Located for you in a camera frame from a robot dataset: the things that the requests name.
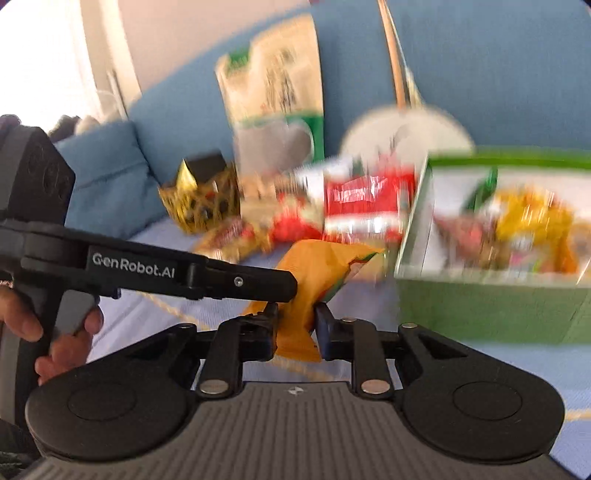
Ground round painted hand fan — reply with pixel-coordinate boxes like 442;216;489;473
341;1;475;168

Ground red clear date snack bag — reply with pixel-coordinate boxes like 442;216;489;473
270;194;324;243

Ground woven bamboo basket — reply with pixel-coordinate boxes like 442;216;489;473
158;160;240;234

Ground clear peanut snack bag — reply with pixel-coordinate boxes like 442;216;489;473
192;217;273;264

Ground orange snack packet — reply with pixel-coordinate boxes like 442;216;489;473
244;239;386;364

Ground blue sofa cushion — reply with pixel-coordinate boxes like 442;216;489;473
55;121;166;239

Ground yellow black packet in basket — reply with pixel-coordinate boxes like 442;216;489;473
175;151;226;192

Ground green white cardboard box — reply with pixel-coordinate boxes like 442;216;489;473
394;148;590;344

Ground person's left hand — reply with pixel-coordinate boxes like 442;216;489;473
0;284;105;386

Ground blue fabric sofa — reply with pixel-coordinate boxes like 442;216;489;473
129;1;590;182

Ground yellow candy packet in box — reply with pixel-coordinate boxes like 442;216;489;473
487;186;577;274

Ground red white striped snack packet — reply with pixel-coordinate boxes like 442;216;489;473
294;156;417;244

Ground large beige green grain bag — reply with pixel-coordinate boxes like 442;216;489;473
215;14;325;176

